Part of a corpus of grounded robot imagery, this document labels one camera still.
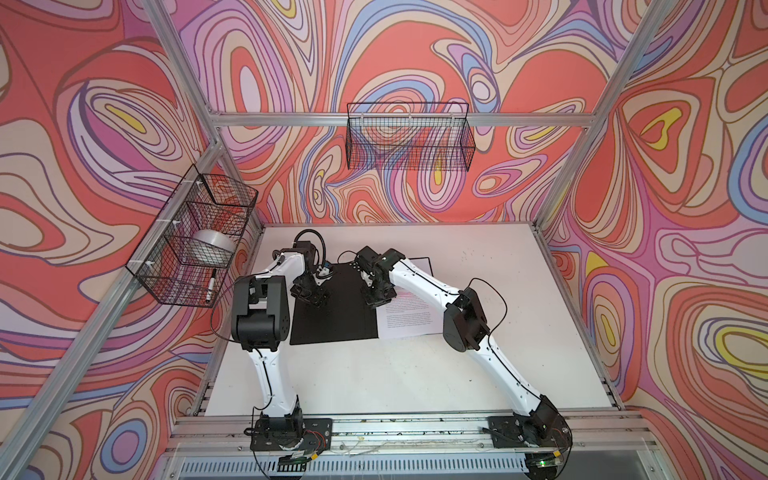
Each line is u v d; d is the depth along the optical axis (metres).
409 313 0.95
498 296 0.65
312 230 0.91
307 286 0.84
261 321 0.53
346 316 0.96
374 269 0.74
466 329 0.63
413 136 0.96
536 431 0.64
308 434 0.73
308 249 0.86
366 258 0.81
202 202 0.74
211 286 0.73
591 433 0.76
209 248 0.71
